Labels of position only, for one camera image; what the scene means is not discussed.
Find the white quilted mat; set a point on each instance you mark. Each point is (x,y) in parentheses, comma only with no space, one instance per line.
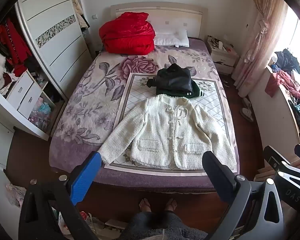
(137,92)

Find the person's left foot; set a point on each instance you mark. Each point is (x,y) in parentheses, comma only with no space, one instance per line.
(145,205)

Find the white nightstand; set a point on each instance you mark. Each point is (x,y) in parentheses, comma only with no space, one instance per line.
(223,57)

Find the pile of mixed clothes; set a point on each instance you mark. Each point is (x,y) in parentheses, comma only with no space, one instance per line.
(295,90)

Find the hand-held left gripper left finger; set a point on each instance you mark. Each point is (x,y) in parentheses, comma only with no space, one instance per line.
(86,177)

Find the white tweed jacket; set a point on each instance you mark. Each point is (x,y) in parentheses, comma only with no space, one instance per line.
(170,130)

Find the cream hanging garment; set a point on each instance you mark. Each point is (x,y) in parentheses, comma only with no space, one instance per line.
(78,12)

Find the dark green garment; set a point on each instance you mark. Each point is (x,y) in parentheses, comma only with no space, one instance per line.
(196,90)

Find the black leather jacket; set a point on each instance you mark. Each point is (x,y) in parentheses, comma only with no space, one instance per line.
(175,80)

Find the purple floral blanket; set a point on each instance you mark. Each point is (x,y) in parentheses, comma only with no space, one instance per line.
(90,100)

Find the red hanging clothes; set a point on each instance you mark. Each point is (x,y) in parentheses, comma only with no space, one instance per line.
(13,45)

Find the white bed headboard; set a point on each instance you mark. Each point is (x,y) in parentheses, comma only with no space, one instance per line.
(170,17)

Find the white pillow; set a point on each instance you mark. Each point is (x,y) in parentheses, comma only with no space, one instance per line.
(170,38)

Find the pink curtain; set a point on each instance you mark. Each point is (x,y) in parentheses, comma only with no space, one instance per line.
(262,37)

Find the plastic bags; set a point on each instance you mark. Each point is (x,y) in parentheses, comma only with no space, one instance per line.
(87,221)

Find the person's grey pants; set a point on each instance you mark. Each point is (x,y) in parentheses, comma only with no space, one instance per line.
(160,227)

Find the person's foot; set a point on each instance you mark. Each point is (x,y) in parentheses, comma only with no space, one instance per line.
(171,205)
(145,205)

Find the white wardrobe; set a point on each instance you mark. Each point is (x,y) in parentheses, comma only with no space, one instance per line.
(52,42)

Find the red quilt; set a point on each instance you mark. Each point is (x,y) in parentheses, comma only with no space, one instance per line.
(127,35)

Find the pink cloth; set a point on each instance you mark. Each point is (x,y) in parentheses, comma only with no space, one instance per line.
(15,195)

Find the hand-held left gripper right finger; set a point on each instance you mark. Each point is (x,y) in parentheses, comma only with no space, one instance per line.
(216,172)

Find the white slippers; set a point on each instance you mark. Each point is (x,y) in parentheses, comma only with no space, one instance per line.
(247,110)

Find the person's right foot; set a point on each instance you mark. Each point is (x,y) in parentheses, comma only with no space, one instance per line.
(171,205)

